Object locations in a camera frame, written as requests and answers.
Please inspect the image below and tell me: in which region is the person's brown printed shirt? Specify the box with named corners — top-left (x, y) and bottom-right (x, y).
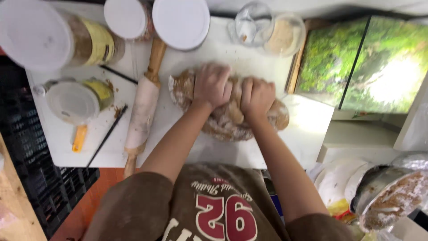
top-left (83, 163), bottom-right (356, 241)

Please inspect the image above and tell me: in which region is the large jar with yellow label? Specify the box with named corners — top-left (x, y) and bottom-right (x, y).
top-left (0, 0), bottom-right (126, 71)

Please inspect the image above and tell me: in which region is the white plastic bag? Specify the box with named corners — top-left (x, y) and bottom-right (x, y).
top-left (314, 159), bottom-right (370, 209)

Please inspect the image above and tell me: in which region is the black chopstick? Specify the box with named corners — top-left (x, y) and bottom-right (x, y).
top-left (86, 105), bottom-right (128, 168)
top-left (100, 64), bottom-right (138, 85)

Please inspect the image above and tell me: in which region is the wooden rolling pin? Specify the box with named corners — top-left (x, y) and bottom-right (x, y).
top-left (123, 38), bottom-right (168, 179)

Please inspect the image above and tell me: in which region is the metal bowl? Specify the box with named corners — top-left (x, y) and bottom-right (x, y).
top-left (349, 163), bottom-right (428, 234)

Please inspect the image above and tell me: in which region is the brown floured dough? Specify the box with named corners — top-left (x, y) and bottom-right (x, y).
top-left (168, 67), bottom-right (290, 142)

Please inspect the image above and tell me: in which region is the person's right hand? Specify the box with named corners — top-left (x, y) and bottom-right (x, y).
top-left (241, 77), bottom-right (277, 118)

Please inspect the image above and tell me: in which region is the clear-lidded jar with yellow label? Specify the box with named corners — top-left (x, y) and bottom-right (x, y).
top-left (33, 77), bottom-right (115, 126)

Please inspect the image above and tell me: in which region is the small jar with white lid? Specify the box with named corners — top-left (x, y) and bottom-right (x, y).
top-left (103, 0), bottom-right (155, 43)

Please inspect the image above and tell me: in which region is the floured dough in bowl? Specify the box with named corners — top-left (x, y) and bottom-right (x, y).
top-left (362, 171), bottom-right (428, 232)

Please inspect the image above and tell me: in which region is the orange tool handle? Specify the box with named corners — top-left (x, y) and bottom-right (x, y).
top-left (71, 125), bottom-right (88, 153)

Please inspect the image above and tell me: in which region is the yellow packet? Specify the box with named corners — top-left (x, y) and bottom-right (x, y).
top-left (327, 199), bottom-right (356, 222)

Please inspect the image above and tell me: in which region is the window with green view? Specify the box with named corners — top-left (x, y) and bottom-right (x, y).
top-left (287, 15), bottom-right (428, 115)

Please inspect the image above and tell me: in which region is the clear glass measuring cup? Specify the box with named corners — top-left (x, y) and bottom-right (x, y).
top-left (228, 1), bottom-right (275, 48)

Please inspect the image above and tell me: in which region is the crumpled aluminium foil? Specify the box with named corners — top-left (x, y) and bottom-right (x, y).
top-left (391, 152), bottom-right (428, 172)

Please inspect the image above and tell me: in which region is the black plastic crate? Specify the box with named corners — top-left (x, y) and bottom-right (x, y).
top-left (0, 56), bottom-right (100, 240)

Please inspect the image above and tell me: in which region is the wooden board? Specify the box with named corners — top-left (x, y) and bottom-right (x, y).
top-left (0, 133), bottom-right (48, 241)

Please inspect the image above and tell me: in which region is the clear plastic tub of flour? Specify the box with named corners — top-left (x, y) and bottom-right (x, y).
top-left (263, 13), bottom-right (307, 58)

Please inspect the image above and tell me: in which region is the person's left hand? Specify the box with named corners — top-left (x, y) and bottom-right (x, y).
top-left (193, 63), bottom-right (233, 110)

